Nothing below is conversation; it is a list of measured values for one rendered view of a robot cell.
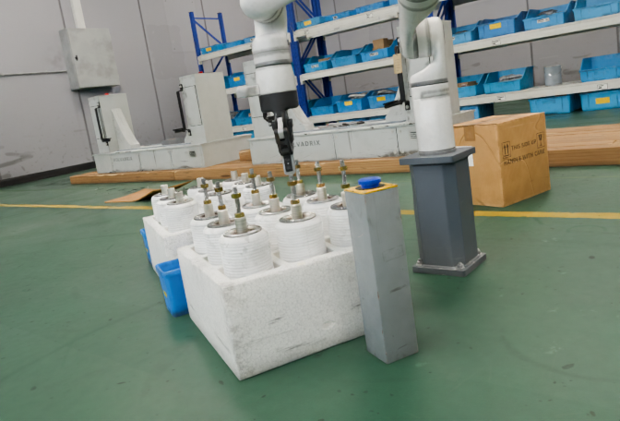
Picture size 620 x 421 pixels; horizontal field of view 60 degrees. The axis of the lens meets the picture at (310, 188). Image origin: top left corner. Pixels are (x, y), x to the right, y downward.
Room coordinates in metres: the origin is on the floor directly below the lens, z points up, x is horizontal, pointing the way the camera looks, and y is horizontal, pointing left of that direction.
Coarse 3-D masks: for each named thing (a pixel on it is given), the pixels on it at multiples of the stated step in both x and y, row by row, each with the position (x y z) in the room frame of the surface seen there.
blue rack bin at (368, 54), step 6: (396, 42) 6.24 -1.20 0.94; (366, 48) 6.42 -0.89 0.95; (372, 48) 6.52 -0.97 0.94; (384, 48) 6.09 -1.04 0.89; (390, 48) 6.14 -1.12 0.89; (366, 54) 6.25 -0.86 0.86; (372, 54) 6.21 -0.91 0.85; (378, 54) 6.16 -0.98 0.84; (384, 54) 6.12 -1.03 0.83; (390, 54) 6.13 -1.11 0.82; (366, 60) 6.27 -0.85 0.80; (372, 60) 6.23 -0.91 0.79
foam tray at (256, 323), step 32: (192, 256) 1.17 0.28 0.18; (320, 256) 1.02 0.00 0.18; (352, 256) 1.03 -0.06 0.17; (192, 288) 1.17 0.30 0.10; (224, 288) 0.92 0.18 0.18; (256, 288) 0.94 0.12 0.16; (288, 288) 0.97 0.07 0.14; (320, 288) 1.00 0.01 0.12; (352, 288) 1.02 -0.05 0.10; (224, 320) 0.94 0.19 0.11; (256, 320) 0.94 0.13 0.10; (288, 320) 0.96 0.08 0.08; (320, 320) 0.99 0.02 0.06; (352, 320) 1.02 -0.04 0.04; (224, 352) 0.99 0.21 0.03; (256, 352) 0.93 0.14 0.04; (288, 352) 0.96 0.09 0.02
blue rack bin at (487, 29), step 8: (512, 16) 5.69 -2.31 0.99; (520, 16) 5.37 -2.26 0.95; (480, 24) 5.51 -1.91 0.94; (488, 24) 5.36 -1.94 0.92; (496, 24) 5.32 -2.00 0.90; (504, 24) 5.28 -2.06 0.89; (512, 24) 5.23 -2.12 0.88; (520, 24) 5.37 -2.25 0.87; (480, 32) 5.43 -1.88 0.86; (488, 32) 5.38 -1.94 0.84; (496, 32) 5.33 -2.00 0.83; (504, 32) 5.29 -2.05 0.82; (512, 32) 5.24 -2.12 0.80
